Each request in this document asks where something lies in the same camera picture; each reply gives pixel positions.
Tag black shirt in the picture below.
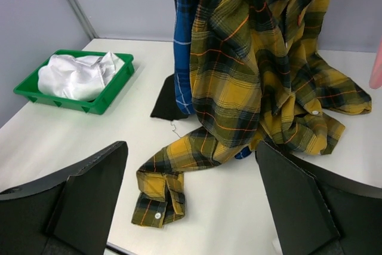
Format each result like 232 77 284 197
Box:
150 0 188 121

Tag pink hanger with metal hook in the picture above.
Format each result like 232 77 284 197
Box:
369 41 382 90

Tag white shirt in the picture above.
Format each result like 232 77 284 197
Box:
38 52 125 102

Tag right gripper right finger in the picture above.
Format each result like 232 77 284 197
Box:
255 142 381 254

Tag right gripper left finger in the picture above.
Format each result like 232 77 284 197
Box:
1 141 128 254

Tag yellow plaid shirt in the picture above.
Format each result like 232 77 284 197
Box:
131 0 372 228

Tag blue plaid shirt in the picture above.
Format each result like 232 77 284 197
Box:
161 0 261 161

